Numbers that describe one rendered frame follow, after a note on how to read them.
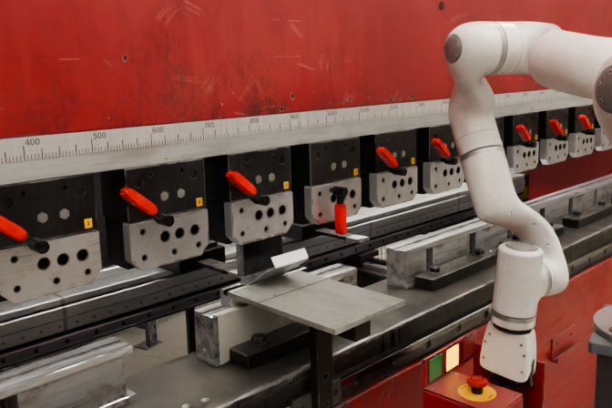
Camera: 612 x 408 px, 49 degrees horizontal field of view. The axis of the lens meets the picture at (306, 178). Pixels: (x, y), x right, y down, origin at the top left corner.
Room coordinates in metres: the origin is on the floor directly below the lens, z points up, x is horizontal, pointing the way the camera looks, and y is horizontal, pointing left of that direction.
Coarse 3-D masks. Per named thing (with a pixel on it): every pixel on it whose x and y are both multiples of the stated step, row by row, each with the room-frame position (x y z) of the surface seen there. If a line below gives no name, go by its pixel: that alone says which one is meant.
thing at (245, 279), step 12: (264, 240) 1.25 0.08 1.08; (276, 240) 1.27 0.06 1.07; (240, 252) 1.21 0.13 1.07; (252, 252) 1.22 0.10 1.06; (264, 252) 1.25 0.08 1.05; (276, 252) 1.27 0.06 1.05; (240, 264) 1.21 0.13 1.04; (252, 264) 1.22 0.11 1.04; (264, 264) 1.24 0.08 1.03; (240, 276) 1.22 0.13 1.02; (252, 276) 1.23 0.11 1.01
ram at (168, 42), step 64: (0, 0) 0.90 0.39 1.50; (64, 0) 0.96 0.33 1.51; (128, 0) 1.03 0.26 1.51; (192, 0) 1.11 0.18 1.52; (256, 0) 1.21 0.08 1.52; (320, 0) 1.32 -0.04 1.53; (384, 0) 1.46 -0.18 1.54; (448, 0) 1.63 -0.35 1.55; (512, 0) 1.84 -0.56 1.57; (576, 0) 2.12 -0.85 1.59; (0, 64) 0.89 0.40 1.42; (64, 64) 0.96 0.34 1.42; (128, 64) 1.03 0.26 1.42; (192, 64) 1.11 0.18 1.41; (256, 64) 1.20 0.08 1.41; (320, 64) 1.32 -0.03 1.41; (384, 64) 1.46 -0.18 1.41; (0, 128) 0.89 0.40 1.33; (64, 128) 0.95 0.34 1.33; (320, 128) 1.32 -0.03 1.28; (384, 128) 1.46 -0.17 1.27
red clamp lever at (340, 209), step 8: (336, 192) 1.30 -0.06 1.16; (344, 192) 1.30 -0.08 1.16; (336, 208) 1.31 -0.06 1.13; (344, 208) 1.30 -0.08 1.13; (336, 216) 1.31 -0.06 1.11; (344, 216) 1.30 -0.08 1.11; (336, 224) 1.31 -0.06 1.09; (344, 224) 1.30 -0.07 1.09; (336, 232) 1.31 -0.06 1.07; (344, 232) 1.30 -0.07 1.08
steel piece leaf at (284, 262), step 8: (280, 256) 1.19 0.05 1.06; (288, 256) 1.20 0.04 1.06; (296, 256) 1.21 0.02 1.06; (304, 256) 1.22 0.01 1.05; (280, 264) 1.18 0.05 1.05; (288, 264) 1.19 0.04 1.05; (296, 264) 1.23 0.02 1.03; (272, 272) 1.20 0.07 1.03; (280, 272) 1.25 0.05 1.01; (256, 280) 1.21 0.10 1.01
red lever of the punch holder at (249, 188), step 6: (228, 174) 1.12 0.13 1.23; (234, 174) 1.11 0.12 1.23; (234, 180) 1.11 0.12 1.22; (240, 180) 1.12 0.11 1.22; (246, 180) 1.13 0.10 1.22; (240, 186) 1.12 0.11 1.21; (246, 186) 1.13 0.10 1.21; (252, 186) 1.14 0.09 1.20; (246, 192) 1.14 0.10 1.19; (252, 192) 1.14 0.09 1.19; (252, 198) 1.17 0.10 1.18; (258, 198) 1.15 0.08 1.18; (264, 198) 1.15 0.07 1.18; (258, 204) 1.16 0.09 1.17; (264, 204) 1.15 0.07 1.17
